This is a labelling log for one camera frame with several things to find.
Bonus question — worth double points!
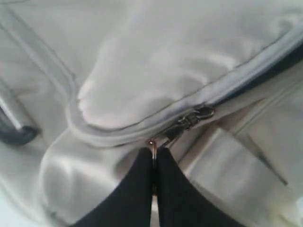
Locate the cream duffel bag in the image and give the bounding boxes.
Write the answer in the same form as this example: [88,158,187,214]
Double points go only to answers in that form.
[0,0,303,227]

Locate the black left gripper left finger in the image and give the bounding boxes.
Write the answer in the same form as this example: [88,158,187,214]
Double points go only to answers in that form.
[73,148,153,227]

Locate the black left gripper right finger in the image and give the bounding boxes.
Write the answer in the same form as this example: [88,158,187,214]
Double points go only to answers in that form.
[156,147,237,227]

